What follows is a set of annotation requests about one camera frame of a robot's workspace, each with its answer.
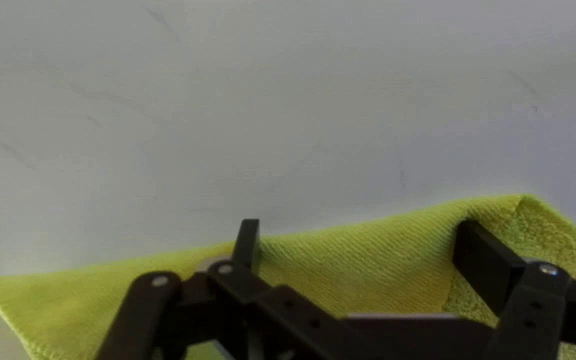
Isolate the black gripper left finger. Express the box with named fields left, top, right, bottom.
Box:
left=94, top=218, right=384, bottom=360

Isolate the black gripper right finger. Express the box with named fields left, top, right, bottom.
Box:
left=452, top=221, right=574, bottom=360

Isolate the yellow microfibre towel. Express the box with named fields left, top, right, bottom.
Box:
left=0, top=192, right=576, bottom=360

